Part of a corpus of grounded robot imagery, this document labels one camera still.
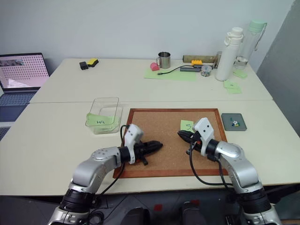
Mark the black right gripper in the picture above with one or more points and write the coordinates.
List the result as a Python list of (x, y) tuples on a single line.
[(195, 140)]

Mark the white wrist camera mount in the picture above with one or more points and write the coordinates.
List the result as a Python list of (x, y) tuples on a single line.
[(133, 136), (204, 129)]

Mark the brown cardboard tube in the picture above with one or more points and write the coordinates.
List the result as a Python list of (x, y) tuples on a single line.
[(199, 58)]

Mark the clear bottle with green lid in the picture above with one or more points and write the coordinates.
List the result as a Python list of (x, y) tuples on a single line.
[(252, 42)]

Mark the small black box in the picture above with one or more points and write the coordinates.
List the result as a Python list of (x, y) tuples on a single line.
[(83, 65)]

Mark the grey square tray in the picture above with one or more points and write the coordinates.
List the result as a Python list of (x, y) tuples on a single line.
[(228, 125)]

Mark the grey USB hub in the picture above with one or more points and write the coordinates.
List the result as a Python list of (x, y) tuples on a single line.
[(188, 69)]

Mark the clear jar of pushpins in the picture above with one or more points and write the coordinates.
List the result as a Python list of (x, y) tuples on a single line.
[(205, 71)]

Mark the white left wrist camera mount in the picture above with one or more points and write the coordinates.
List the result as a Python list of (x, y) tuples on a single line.
[(133, 136)]

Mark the open laptop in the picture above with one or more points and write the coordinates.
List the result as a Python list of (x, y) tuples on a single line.
[(21, 72)]

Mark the grey partition panel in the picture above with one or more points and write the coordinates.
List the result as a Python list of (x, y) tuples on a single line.
[(281, 70)]

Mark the yellow toy brick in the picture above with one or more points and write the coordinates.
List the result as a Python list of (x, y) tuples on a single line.
[(197, 62)]

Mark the wood-framed cork board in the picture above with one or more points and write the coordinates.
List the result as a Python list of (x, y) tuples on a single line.
[(168, 154)]

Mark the clear plastic box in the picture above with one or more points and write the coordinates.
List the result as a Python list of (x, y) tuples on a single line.
[(106, 110)]

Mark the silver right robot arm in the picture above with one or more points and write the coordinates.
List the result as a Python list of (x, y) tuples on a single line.
[(239, 164)]

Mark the green sticky note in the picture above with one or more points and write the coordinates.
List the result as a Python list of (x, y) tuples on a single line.
[(230, 84), (234, 91)]

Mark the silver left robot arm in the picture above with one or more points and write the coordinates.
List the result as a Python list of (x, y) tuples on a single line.
[(93, 168)]

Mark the dark rounded shape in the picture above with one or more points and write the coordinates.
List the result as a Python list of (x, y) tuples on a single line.
[(190, 213), (138, 216)]

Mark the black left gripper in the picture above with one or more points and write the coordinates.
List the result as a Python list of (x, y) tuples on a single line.
[(140, 150)]

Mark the yellow and black sponge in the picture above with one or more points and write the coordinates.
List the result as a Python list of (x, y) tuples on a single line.
[(92, 62)]

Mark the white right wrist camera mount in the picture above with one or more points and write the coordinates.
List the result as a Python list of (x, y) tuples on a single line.
[(204, 129)]

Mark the green note marked 5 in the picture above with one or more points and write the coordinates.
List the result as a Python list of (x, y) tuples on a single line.
[(185, 124)]

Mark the green note marked H9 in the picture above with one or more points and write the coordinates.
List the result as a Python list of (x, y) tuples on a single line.
[(98, 120)]

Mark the steel mug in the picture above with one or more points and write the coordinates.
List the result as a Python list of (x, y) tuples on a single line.
[(164, 60)]

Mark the white water bottle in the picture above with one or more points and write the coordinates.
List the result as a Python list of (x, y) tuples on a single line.
[(227, 58)]

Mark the upright metal bar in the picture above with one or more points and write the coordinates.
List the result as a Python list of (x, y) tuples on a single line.
[(218, 59)]

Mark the large green paper sheet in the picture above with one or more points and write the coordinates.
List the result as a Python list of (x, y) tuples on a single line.
[(178, 76)]

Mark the pink block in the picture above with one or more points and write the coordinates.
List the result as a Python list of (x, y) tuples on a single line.
[(154, 67)]

